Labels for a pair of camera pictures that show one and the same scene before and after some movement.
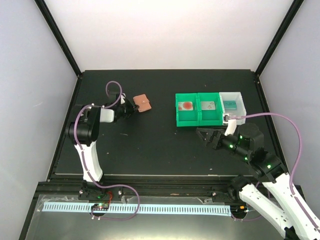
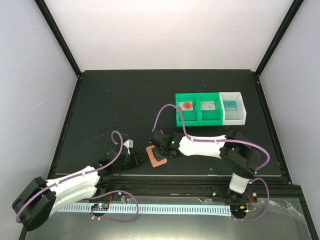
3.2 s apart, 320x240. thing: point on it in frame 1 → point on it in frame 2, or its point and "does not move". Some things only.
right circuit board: x=239 y=210 does not move
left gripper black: x=132 y=106 → x=137 y=160
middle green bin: x=211 y=117 does not move
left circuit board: x=100 y=207 does not move
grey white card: x=208 y=105 does not move
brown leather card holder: x=143 y=102 → x=153 y=160
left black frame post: x=59 y=37 does not move
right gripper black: x=209 y=138 → x=158 y=156
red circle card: x=185 y=106 does not move
